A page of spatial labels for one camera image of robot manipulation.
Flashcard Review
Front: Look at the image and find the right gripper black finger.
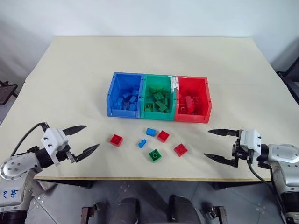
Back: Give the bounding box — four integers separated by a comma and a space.
203, 153, 239, 168
207, 128, 240, 138

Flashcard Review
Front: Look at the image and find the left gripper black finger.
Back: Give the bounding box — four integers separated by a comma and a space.
74, 143, 100, 163
62, 125, 87, 136

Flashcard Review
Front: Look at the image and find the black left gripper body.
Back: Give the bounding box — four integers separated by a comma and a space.
56, 144, 78, 164

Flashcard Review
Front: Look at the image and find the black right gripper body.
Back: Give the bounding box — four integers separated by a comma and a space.
231, 137, 255, 168

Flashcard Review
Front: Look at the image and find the red square building brick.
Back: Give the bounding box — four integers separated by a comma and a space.
173, 143, 188, 157
157, 130, 171, 143
109, 133, 124, 147

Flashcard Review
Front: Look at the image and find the red plastic storage bin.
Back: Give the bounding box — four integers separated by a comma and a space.
173, 75, 213, 125

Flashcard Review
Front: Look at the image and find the blue plastic storage bin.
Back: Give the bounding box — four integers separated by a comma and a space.
106, 71, 146, 119

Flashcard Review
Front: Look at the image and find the dark rounded shape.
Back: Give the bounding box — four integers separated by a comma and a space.
115, 197, 141, 224
168, 194, 202, 224

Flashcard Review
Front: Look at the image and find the green square building brick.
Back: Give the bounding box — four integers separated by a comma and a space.
148, 148, 163, 163

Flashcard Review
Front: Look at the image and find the white tape strip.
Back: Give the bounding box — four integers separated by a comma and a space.
169, 75, 180, 94

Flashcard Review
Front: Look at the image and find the green plastic storage bin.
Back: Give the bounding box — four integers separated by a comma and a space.
140, 73, 178, 122

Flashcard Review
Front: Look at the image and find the black metal stand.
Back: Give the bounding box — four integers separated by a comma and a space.
0, 80, 19, 106

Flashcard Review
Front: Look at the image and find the round green building piece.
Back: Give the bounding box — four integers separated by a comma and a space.
149, 84, 164, 94

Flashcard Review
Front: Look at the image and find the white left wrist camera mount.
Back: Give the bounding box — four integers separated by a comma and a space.
41, 127, 71, 167

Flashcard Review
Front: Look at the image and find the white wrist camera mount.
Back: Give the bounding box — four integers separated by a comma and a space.
41, 127, 71, 167
238, 129, 263, 155

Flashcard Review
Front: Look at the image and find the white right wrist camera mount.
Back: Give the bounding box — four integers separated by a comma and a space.
238, 129, 263, 155

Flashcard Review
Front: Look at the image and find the black table frame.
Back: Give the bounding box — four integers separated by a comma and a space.
35, 179, 273, 191

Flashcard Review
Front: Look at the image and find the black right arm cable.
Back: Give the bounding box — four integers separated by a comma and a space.
247, 160, 292, 221

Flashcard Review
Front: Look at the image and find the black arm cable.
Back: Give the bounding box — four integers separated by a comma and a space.
247, 160, 292, 221
10, 121, 50, 157

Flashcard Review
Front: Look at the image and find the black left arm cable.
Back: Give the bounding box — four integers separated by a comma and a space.
10, 121, 50, 157

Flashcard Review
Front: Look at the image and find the brown metal bracket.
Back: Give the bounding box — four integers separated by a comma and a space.
201, 204, 228, 224
81, 202, 104, 224

